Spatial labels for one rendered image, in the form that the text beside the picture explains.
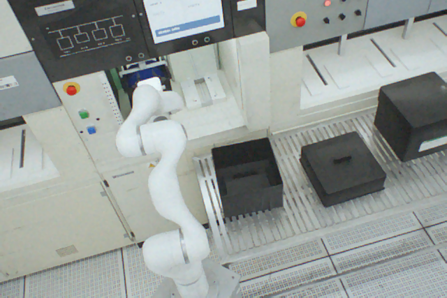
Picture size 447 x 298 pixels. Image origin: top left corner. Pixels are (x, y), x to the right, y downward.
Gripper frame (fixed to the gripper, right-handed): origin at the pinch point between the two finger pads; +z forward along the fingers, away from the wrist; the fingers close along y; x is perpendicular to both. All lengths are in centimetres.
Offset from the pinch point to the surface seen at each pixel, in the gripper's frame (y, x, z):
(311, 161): 60, -33, -51
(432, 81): 126, -18, -39
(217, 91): 33.5, -29.2, 7.6
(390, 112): 102, -24, -44
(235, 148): 30, -29, -33
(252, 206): 27, -39, -60
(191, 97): 19.1, -29.2, 8.8
